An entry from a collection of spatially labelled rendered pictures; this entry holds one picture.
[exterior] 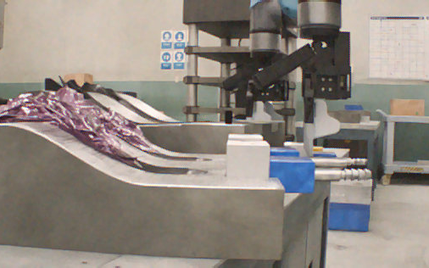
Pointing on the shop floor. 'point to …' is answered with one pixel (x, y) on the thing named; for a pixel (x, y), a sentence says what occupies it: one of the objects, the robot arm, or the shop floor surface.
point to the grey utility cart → (411, 162)
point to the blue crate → (348, 216)
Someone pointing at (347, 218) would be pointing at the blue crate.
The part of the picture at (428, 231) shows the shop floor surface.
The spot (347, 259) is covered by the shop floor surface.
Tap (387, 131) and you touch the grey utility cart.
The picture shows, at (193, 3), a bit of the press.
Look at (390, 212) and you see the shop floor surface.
